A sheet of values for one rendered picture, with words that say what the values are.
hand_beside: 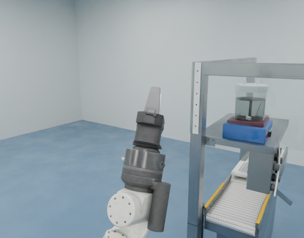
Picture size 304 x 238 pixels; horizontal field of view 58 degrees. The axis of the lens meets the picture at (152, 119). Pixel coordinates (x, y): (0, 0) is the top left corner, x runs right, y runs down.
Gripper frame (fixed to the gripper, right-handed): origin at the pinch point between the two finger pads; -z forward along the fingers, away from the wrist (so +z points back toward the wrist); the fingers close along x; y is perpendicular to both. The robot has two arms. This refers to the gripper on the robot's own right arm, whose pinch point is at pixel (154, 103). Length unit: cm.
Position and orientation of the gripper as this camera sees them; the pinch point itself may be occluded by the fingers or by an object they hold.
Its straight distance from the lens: 62.1
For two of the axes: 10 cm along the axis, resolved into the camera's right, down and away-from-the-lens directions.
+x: -0.7, -1.6, -9.9
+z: -1.7, 9.8, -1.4
